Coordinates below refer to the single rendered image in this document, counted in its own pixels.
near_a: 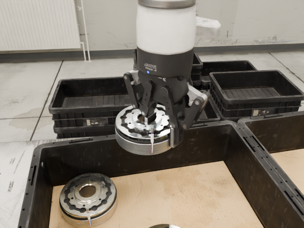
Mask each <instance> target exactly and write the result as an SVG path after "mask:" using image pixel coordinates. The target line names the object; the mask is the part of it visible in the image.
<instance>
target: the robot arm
mask: <svg viewBox="0 0 304 228"><path fill-rule="evenodd" d="M220 28H221V24H220V23H219V21H217V20H211V19H206V18H201V17H196V0H138V10H137V19H136V33H137V65H138V68H139V70H138V69H137V68H134V69H132V70H130V71H128V72H126V73H125V74H124V75H123V78H124V81H125V84H126V87H127V90H128V94H129V97H130V100H131V104H132V107H133V108H134V109H139V110H140V111H141V114H142V115H143V122H152V121H154V120H155V119H156V115H157V113H156V112H154V110H155V109H156V106H157V103H158V102H159V103H161V104H163V105H164V106H165V109H166V114H167V115H169V118H170V123H171V127H170V147H172V148H174V147H176V146H177V145H178V144H180V143H181V142H182V140H183V136H184V130H189V129H190V127H191V126H192V125H194V124H195V123H196V122H197V120H198V119H199V117H200V115H201V113H202V111H203V109H204V108H205V106H206V104H207V102H208V100H209V99H210V94H209V92H207V91H204V92H203V93H201V92H199V91H198V90H197V89H195V88H194V87H193V83H192V80H191V77H190V74H191V70H192V66H193V56H194V46H195V38H217V37H219V35H220ZM137 93H138V96H139V99H137ZM186 95H188V96H189V98H190V99H189V106H190V109H189V111H188V113H187V115H186V116H185V96H186Z"/></svg>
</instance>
